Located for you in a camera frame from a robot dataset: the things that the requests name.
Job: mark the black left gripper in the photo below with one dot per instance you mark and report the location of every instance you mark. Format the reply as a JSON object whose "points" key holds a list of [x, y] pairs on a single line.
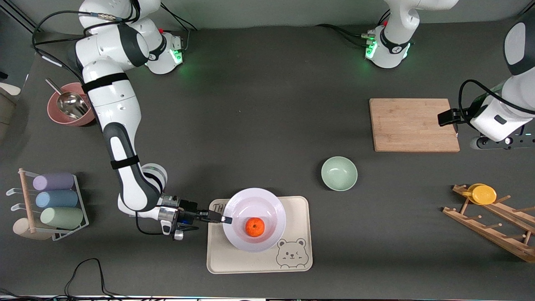
{"points": [[448, 117]]}

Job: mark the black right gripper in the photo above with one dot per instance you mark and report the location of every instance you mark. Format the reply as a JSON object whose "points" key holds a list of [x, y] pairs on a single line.
{"points": [[189, 207]]}

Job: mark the orange fruit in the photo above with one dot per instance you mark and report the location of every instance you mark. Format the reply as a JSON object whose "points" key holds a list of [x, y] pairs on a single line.
{"points": [[254, 227]]}

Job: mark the white round plate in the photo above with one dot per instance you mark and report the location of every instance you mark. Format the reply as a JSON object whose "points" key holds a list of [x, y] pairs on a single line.
{"points": [[263, 200]]}

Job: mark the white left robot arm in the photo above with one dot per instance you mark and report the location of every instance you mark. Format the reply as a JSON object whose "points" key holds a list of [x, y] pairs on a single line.
{"points": [[393, 46]]}

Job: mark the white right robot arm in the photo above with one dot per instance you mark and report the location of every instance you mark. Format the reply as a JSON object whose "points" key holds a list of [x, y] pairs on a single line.
{"points": [[113, 104]]}

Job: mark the wooden cutting board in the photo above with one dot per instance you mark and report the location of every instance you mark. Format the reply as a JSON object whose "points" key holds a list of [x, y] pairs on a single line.
{"points": [[411, 125]]}

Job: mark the cream tray with bear print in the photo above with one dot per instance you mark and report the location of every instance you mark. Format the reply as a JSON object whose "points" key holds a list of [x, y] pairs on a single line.
{"points": [[259, 263]]}

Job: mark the yellow cup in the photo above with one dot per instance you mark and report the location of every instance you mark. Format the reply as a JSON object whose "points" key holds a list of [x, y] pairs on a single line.
{"points": [[484, 195]]}

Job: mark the wooden peg drying rack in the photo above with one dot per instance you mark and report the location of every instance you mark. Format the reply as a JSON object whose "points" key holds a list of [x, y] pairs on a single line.
{"points": [[489, 230]]}

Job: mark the light green bowl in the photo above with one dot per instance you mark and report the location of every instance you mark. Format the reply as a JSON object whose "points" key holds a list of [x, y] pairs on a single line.
{"points": [[339, 174]]}

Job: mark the green cup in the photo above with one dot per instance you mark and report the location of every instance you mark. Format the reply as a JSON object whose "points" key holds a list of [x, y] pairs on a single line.
{"points": [[62, 218]]}

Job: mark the blue cup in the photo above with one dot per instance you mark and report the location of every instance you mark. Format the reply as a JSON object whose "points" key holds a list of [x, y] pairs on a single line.
{"points": [[57, 199]]}

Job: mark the purple cup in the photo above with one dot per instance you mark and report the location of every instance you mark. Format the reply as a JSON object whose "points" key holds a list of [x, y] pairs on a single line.
{"points": [[54, 181]]}

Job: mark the metal scoop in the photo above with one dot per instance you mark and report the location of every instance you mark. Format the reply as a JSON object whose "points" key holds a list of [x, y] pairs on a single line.
{"points": [[73, 104]]}

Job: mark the pink bowl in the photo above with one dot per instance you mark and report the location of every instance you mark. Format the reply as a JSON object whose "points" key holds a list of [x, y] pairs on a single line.
{"points": [[56, 117]]}

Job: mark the beige cup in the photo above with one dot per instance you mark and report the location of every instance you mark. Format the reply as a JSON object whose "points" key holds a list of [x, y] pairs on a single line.
{"points": [[21, 229]]}

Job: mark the white rounded object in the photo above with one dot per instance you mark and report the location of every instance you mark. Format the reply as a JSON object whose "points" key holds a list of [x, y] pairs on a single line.
{"points": [[10, 89]]}

